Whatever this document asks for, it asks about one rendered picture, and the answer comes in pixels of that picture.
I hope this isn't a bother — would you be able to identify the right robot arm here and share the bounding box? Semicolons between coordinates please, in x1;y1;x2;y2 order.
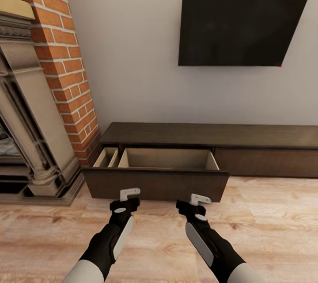
176;194;266;283

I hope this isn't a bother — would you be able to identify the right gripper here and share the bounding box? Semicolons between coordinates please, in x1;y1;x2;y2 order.
176;200;206;216

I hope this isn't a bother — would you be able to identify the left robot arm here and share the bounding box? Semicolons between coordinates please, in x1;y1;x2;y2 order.
61;188;140;283

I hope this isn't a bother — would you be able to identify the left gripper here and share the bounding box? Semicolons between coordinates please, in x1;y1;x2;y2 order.
110;197;140;212

